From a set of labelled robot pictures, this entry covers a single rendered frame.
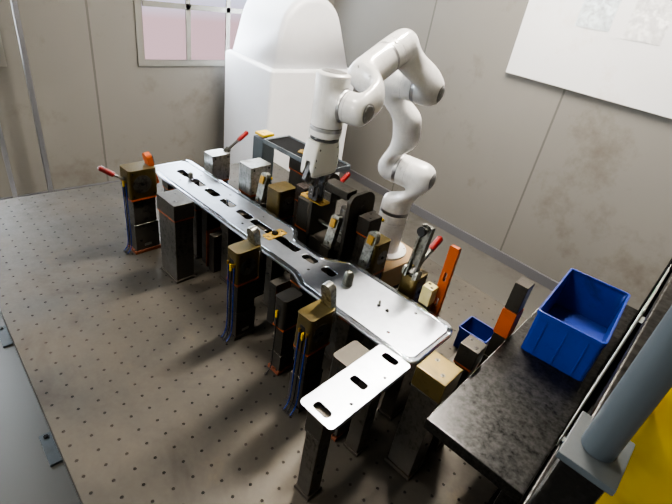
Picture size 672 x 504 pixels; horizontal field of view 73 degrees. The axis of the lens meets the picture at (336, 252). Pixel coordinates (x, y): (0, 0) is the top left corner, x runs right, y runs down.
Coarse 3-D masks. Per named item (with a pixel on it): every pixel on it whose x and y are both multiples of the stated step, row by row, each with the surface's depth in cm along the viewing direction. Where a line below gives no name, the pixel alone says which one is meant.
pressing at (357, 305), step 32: (192, 192) 173; (224, 192) 177; (224, 224) 158; (288, 224) 162; (288, 256) 145; (320, 256) 148; (320, 288) 134; (352, 288) 136; (384, 288) 138; (352, 320) 124; (384, 320) 125; (416, 320) 128; (416, 352) 116
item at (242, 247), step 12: (228, 252) 137; (240, 252) 135; (252, 252) 138; (228, 264) 139; (240, 264) 137; (252, 264) 141; (228, 276) 141; (240, 276) 139; (252, 276) 143; (228, 288) 144; (240, 288) 143; (252, 288) 147; (240, 300) 145; (252, 300) 150; (228, 312) 150; (240, 312) 148; (252, 312) 152; (228, 324) 152; (240, 324) 150; (252, 324) 155; (240, 336) 153
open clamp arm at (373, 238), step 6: (372, 234) 146; (378, 234) 145; (366, 240) 147; (372, 240) 145; (378, 240) 146; (366, 246) 148; (372, 246) 146; (366, 252) 148; (372, 252) 147; (360, 258) 150; (366, 258) 148; (360, 264) 150; (366, 264) 148
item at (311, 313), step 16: (320, 304) 120; (304, 320) 115; (320, 320) 116; (304, 336) 117; (320, 336) 120; (304, 352) 119; (320, 352) 125; (304, 368) 124; (320, 368) 130; (304, 384) 126; (288, 400) 131; (288, 416) 130
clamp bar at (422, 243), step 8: (424, 224) 131; (424, 232) 128; (432, 232) 130; (416, 240) 133; (424, 240) 132; (416, 248) 134; (424, 248) 132; (416, 256) 135; (424, 256) 134; (408, 264) 136; (416, 264) 134; (408, 272) 138
